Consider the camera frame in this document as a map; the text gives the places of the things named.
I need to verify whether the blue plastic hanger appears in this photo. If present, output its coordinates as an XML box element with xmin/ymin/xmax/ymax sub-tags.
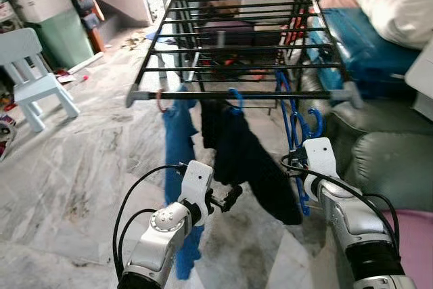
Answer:
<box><xmin>229</xmin><ymin>88</ymin><xmax>244</xmax><ymax>114</ymax></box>
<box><xmin>274</xmin><ymin>71</ymin><xmax>327</xmax><ymax>217</ymax></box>

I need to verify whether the pink hanger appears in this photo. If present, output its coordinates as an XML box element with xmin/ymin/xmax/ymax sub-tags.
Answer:
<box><xmin>156</xmin><ymin>89</ymin><xmax>168</xmax><ymax>112</ymax></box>

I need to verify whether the navy garment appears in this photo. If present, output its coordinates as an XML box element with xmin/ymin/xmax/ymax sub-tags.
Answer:
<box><xmin>201</xmin><ymin>99</ymin><xmax>303</xmax><ymax>225</ymax></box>

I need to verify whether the blue shirt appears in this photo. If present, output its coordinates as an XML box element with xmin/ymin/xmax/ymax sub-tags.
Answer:
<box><xmin>161</xmin><ymin>86</ymin><xmax>204</xmax><ymax>282</ymax></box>

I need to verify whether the dark green leather sofa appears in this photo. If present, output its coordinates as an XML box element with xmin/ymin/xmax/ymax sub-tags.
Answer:
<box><xmin>298</xmin><ymin>66</ymin><xmax>433</xmax><ymax>212</ymax></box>

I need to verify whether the black drying rack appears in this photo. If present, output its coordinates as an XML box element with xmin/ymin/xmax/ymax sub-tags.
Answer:
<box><xmin>125</xmin><ymin>0</ymin><xmax>364</xmax><ymax>110</ymax></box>

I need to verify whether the blue suitcase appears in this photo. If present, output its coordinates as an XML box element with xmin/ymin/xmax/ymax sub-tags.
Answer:
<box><xmin>318</xmin><ymin>6</ymin><xmax>417</xmax><ymax>93</ymax></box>

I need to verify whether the pink sheet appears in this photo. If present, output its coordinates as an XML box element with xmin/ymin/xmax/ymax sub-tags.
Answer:
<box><xmin>379</xmin><ymin>209</ymin><xmax>433</xmax><ymax>289</ymax></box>

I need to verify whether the purple box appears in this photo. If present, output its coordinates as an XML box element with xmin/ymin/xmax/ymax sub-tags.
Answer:
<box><xmin>203</xmin><ymin>20</ymin><xmax>254</xmax><ymax>49</ymax></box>

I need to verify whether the white plastic drawer unit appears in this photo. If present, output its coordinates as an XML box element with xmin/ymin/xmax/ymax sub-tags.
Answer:
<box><xmin>405</xmin><ymin>39</ymin><xmax>433</xmax><ymax>120</ymax></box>

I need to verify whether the white tube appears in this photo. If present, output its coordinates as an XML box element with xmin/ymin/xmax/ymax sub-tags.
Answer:
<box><xmin>58</xmin><ymin>52</ymin><xmax>106</xmax><ymax>83</ymax></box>

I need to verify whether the white pillow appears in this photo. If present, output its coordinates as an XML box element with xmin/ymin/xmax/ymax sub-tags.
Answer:
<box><xmin>352</xmin><ymin>0</ymin><xmax>433</xmax><ymax>49</ymax></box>

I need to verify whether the light blue kids chair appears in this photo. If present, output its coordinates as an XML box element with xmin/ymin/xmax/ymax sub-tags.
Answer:
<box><xmin>0</xmin><ymin>27</ymin><xmax>81</xmax><ymax>133</ymax></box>

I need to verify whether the colourful toy car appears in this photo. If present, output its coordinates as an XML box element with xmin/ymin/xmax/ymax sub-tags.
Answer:
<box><xmin>0</xmin><ymin>114</ymin><xmax>16</xmax><ymax>161</ymax></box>

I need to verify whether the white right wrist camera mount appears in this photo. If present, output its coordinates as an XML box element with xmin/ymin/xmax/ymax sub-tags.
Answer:
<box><xmin>302</xmin><ymin>138</ymin><xmax>339</xmax><ymax>181</ymax></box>

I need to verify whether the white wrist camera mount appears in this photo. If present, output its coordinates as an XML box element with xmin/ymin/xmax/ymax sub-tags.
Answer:
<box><xmin>302</xmin><ymin>138</ymin><xmax>339</xmax><ymax>181</ymax></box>
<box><xmin>179</xmin><ymin>160</ymin><xmax>214</xmax><ymax>210</ymax></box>

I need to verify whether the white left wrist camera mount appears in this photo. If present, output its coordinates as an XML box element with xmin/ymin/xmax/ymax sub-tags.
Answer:
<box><xmin>179</xmin><ymin>160</ymin><xmax>214</xmax><ymax>210</ymax></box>

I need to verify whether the long black left arm cable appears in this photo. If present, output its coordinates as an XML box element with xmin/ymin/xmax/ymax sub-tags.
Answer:
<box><xmin>114</xmin><ymin>163</ymin><xmax>187</xmax><ymax>283</ymax></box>

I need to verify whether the short black left arm cable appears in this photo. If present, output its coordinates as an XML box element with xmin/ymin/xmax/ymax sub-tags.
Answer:
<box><xmin>118</xmin><ymin>208</ymin><xmax>168</xmax><ymax>276</ymax></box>

